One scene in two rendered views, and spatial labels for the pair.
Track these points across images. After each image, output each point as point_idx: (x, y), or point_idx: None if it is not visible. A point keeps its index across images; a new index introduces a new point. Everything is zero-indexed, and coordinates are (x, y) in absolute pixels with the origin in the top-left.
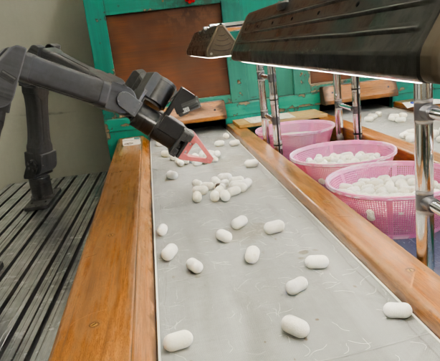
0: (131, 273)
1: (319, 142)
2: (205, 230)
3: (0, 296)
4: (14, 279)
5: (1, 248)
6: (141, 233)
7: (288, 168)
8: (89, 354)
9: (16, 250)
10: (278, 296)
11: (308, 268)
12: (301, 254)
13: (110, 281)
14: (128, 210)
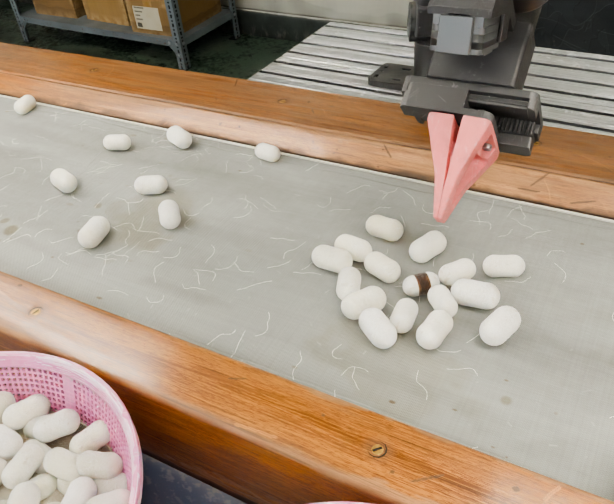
0: (145, 94)
1: None
2: (217, 192)
3: (377, 99)
4: None
5: (576, 106)
6: (259, 124)
7: (344, 437)
8: (60, 65)
9: (547, 115)
10: None
11: None
12: (10, 225)
13: (150, 84)
14: (376, 129)
